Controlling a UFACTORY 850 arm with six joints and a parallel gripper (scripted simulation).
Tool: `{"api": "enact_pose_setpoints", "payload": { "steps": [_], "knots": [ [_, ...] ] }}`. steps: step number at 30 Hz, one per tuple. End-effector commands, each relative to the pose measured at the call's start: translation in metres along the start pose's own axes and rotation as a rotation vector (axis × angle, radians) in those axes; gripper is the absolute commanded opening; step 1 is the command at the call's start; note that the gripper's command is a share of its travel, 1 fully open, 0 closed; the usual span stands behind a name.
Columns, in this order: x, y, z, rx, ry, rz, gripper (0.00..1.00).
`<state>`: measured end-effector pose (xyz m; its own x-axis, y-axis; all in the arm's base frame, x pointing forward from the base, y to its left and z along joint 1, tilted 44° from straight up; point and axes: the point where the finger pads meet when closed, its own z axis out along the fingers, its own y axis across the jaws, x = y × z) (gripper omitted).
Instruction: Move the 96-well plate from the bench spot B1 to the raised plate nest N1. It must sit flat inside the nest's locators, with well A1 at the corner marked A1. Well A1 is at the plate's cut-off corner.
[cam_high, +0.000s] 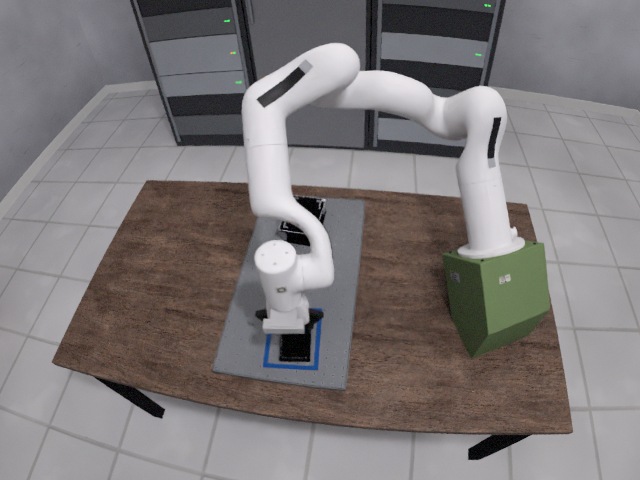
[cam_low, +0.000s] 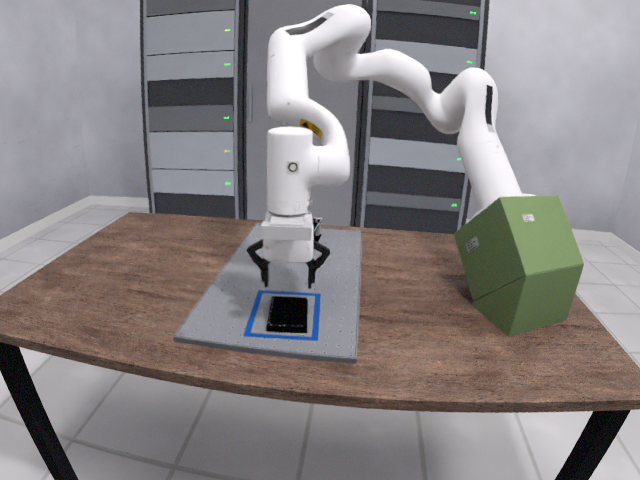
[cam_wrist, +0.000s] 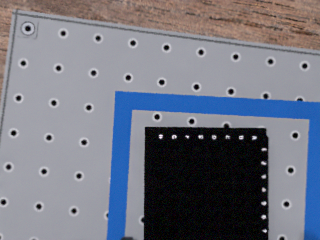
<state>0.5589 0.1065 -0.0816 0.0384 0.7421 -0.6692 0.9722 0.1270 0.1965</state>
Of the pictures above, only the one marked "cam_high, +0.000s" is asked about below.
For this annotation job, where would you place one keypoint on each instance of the blue rectangular tape outline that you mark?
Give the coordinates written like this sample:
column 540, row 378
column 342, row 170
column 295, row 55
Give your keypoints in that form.
column 300, row 367

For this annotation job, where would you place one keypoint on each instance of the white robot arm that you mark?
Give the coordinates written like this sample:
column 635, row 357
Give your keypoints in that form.
column 479, row 111

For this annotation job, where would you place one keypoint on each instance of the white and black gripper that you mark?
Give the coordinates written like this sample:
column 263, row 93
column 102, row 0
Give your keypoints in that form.
column 302, row 313

